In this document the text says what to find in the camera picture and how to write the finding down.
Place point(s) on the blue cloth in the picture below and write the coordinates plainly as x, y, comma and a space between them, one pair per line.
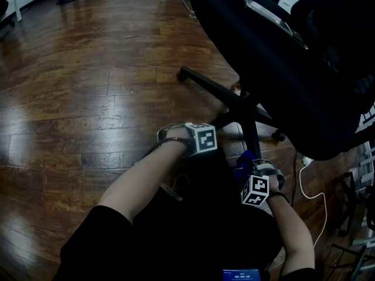
243, 168

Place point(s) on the black metal stand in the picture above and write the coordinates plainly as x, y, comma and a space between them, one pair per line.
350, 198

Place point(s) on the black office chair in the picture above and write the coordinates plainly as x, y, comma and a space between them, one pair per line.
243, 107

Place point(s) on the grey metal rack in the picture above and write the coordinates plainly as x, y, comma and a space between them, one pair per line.
367, 162

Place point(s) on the silver-edged flat device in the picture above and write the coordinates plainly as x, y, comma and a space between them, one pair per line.
272, 17

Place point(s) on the phone with blue screen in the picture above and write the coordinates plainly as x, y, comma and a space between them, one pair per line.
241, 275

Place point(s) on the person's left forearm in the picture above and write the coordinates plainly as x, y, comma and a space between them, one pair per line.
146, 180

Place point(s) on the person's right forearm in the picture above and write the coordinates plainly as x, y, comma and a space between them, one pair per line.
293, 233

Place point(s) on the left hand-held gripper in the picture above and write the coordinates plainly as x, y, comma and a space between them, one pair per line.
206, 139

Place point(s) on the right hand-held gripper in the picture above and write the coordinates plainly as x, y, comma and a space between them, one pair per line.
256, 190

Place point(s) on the white power adaptor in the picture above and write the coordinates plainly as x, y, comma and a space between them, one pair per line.
307, 160

